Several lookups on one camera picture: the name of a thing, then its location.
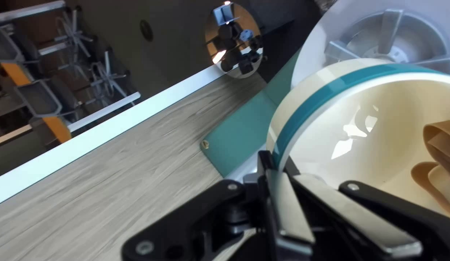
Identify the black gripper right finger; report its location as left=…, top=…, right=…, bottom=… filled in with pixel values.
left=295, top=173, right=423, bottom=257

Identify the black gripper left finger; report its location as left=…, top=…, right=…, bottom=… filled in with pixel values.
left=259, top=150, right=316, bottom=259

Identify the white bowl with teal stripe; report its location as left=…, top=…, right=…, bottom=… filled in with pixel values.
left=268, top=57, right=450, bottom=217

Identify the white toy kitchen set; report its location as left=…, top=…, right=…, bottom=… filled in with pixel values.
left=292, top=0, right=450, bottom=86

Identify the grey office chair right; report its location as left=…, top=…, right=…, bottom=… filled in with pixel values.
left=56, top=5, right=140, bottom=117

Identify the grey office chair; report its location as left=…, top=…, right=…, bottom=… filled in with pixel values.
left=0, top=28, right=63, bottom=117
left=56, top=5, right=140, bottom=117

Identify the grey office chair left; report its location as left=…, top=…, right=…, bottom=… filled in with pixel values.
left=0, top=28, right=63, bottom=117

